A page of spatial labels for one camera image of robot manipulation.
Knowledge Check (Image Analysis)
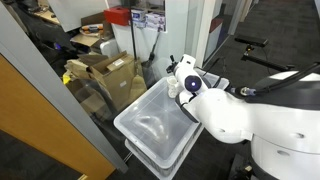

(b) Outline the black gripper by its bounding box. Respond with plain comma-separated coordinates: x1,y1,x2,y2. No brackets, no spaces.
165,54,178,75

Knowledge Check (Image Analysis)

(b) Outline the white paper cup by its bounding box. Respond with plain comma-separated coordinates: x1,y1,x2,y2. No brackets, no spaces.
166,75,181,99

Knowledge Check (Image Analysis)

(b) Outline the broom with black stick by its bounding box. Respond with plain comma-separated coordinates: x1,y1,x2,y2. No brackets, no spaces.
128,0,148,103

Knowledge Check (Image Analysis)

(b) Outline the small clear plastic bin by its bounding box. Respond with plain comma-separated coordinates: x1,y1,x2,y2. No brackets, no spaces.
194,68,231,91

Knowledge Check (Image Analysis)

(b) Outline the wide white printed box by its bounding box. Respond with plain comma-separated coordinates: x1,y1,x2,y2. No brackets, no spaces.
145,11,167,33

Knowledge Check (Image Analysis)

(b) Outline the large clear plastic bin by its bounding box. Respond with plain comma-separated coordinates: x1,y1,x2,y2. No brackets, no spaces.
113,78,204,169

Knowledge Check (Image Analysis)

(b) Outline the large open cardboard box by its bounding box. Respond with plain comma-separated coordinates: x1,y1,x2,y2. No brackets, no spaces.
88,50,141,112

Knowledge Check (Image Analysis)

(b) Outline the red white blue panel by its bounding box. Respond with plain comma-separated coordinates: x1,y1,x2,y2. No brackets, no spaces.
206,0,234,61

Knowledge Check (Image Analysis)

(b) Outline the white box with blue print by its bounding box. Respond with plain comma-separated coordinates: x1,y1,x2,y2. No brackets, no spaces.
130,8,148,29

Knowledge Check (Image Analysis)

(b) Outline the white plastic container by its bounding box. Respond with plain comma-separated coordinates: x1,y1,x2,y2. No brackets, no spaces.
99,37,120,58

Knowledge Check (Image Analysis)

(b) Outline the red box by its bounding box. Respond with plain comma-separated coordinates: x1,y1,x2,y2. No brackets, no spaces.
103,5,132,27

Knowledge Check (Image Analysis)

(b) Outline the orange tool in box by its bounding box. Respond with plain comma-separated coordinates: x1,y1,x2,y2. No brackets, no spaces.
80,23,104,35

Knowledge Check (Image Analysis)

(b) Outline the low cardboard box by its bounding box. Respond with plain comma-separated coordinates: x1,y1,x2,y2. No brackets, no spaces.
65,78,114,122

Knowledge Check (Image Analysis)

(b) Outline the open cardboard box with flap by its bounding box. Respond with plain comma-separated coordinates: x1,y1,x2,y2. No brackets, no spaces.
69,11,115,48

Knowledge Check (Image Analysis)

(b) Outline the flattened cardboard piece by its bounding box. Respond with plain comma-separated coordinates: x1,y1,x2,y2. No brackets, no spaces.
64,53,101,81

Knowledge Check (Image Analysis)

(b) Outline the white plastic crate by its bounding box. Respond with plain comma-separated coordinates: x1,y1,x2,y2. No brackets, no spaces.
124,124,205,180

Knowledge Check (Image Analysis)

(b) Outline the small yellow item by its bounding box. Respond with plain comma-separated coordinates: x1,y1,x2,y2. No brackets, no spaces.
62,73,72,85

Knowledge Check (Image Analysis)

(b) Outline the white board panel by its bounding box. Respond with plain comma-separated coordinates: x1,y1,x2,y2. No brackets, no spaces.
46,0,110,33

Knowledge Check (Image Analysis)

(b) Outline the black office chair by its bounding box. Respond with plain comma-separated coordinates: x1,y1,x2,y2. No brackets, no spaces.
28,19,83,73

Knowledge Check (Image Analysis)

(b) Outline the wooden desk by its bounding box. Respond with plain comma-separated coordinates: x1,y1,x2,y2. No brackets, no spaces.
33,8,62,26

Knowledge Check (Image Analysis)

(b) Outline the orange wooden door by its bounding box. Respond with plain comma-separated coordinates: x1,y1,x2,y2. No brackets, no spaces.
0,54,116,180

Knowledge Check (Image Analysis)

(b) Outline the black dustpan with handle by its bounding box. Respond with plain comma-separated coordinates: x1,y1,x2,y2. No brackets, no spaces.
141,31,162,88

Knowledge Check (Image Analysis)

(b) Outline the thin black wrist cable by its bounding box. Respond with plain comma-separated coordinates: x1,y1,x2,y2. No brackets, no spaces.
203,57,231,89

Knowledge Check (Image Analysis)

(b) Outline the thick cable with metal connector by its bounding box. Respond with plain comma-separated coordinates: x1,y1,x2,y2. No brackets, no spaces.
229,61,320,98

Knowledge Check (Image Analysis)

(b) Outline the black bar camera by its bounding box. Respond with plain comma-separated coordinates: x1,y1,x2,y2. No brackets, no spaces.
234,34,269,48

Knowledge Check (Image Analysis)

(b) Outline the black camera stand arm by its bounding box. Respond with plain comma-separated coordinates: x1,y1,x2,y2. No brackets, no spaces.
240,44,296,73

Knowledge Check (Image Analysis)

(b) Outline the grey metal door frame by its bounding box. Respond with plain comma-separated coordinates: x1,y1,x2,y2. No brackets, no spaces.
0,3,129,174

